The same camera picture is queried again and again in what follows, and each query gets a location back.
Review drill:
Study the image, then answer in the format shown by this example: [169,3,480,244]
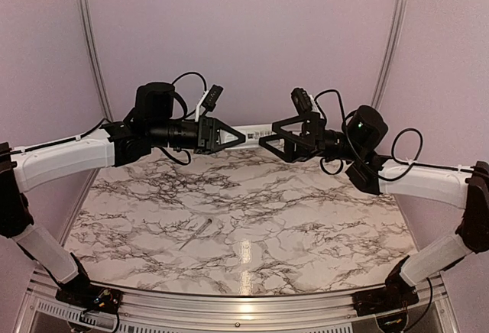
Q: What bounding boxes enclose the left aluminium corner post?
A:
[77,0,113,121]

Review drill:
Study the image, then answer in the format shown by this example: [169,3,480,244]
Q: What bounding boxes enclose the right aluminium corner post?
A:
[371,0,408,109]

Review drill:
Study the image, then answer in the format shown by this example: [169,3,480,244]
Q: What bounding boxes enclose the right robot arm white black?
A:
[259,105,488,309]

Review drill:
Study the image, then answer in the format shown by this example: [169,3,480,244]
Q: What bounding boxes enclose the white remote control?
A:
[230,124,274,150]

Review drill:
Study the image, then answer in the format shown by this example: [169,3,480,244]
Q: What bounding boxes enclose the black right camera cable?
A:
[311,89,368,176]

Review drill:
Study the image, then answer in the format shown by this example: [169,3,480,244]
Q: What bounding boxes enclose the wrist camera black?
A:
[291,87,313,115]
[202,85,224,112]

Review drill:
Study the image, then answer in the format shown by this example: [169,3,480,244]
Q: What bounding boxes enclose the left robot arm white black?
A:
[1,82,245,307]

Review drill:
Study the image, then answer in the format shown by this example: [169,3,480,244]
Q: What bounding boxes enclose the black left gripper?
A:
[148,114,247,154]

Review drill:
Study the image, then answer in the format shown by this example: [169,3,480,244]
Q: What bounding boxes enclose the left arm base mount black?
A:
[56,285,122,315]

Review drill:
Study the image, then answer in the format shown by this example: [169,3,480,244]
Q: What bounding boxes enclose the small clear-handled screwdriver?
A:
[179,218,212,251]

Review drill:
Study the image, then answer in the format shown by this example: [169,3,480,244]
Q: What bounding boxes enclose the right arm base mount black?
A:
[352,285,419,316]

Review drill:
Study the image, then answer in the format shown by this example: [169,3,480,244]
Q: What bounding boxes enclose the aluminium corner post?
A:
[371,0,408,109]
[77,0,113,121]

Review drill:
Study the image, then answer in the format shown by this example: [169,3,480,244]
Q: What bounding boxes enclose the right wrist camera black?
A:
[291,87,313,115]

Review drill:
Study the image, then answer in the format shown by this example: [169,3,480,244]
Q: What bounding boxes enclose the black camera cable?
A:
[160,72,209,165]
[311,89,368,176]

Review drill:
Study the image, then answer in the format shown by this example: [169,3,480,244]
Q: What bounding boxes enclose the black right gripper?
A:
[261,111,364,163]

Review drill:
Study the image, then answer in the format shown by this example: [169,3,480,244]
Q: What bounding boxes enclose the black left camera cable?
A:
[160,72,209,165]

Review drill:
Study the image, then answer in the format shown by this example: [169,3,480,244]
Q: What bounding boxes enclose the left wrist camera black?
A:
[202,85,224,112]

